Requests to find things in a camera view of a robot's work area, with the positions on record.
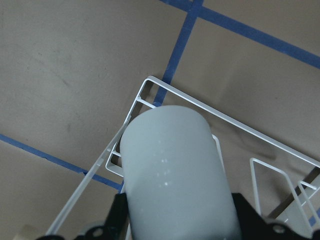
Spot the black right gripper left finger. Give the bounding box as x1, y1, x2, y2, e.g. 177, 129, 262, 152
38, 193, 129, 240

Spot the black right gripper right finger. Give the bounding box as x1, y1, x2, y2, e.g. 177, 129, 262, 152
232, 193, 307, 240

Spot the grey plastic cup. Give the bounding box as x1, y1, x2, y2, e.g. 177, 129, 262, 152
120, 105, 241, 240

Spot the white wire cup rack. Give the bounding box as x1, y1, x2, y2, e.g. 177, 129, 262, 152
44, 75, 320, 240

